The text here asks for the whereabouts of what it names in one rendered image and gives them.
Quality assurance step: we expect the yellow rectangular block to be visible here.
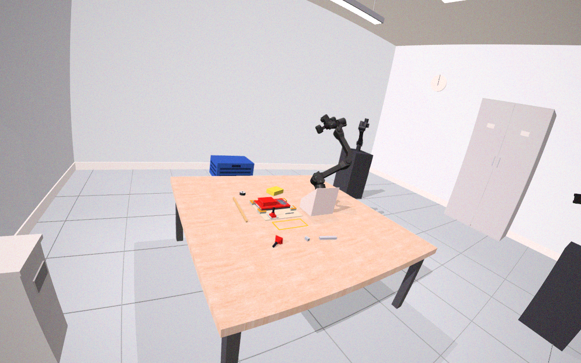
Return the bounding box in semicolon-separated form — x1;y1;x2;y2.
266;186;284;196

